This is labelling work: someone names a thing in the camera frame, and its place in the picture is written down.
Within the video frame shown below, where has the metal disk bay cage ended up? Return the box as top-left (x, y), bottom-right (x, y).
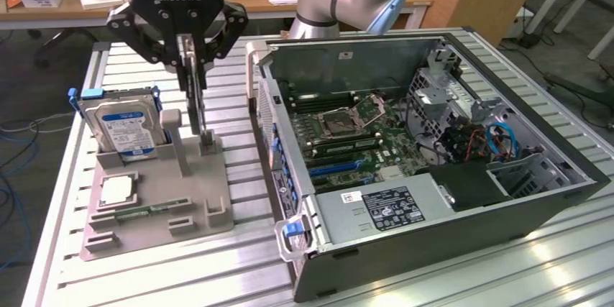
top-left (405, 65), bottom-right (486, 150)

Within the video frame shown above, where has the green motherboard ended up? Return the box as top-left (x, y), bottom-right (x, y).
top-left (278, 80), bottom-right (433, 195)

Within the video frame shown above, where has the grey parts rack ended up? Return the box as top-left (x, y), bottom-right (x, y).
top-left (79, 108), bottom-right (237, 263)

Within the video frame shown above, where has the black floor stand leg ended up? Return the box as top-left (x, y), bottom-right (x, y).
top-left (541, 71), bottom-right (614, 101)

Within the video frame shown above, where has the grey floor cable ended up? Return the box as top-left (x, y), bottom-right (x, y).
top-left (0, 112), bottom-right (74, 134)

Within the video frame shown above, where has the thin red wire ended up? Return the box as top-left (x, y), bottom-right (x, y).
top-left (469, 129), bottom-right (484, 162)

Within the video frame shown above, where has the grey power supply unit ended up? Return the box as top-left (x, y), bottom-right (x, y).
top-left (314, 173), bottom-right (456, 245)

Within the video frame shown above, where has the hard disk with blue caddy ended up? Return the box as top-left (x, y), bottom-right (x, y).
top-left (67, 82), bottom-right (167, 162)

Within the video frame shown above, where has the green RAM stick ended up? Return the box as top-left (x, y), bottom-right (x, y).
top-left (113, 201), bottom-right (191, 218)

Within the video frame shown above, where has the Nvidia graphics card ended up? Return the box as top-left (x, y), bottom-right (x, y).
top-left (177, 33), bottom-right (213, 139)

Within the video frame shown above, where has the black open PC case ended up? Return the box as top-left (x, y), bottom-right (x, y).
top-left (245, 32), bottom-right (613, 303)

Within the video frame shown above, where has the blue floor cable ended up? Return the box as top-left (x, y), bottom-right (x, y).
top-left (0, 134), bottom-right (39, 272)

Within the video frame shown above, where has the silver chipset heatsink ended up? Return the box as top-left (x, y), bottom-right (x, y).
top-left (377, 167), bottom-right (409, 183)

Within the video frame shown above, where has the black labelled RAM stick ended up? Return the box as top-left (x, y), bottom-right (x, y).
top-left (311, 136), bottom-right (383, 159)

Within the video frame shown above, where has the white floor device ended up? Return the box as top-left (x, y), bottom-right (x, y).
top-left (508, 7), bottom-right (537, 40)

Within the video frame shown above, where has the silver CPU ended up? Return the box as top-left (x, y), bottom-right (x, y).
top-left (99, 176), bottom-right (139, 204)

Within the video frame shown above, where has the blue expansion slot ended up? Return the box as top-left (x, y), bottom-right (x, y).
top-left (306, 158), bottom-right (366, 173)
top-left (309, 166), bottom-right (374, 180)

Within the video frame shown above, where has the blue disk wire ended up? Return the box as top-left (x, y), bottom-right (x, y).
top-left (484, 122), bottom-right (522, 160)

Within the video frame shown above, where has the CPU socket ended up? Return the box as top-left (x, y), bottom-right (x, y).
top-left (319, 108), bottom-right (359, 139)

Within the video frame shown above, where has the black office chair base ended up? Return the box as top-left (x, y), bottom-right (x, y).
top-left (28, 28), bottom-right (100, 69)

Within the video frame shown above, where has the metal socket cover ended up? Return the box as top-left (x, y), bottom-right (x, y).
top-left (353, 93), bottom-right (390, 124)

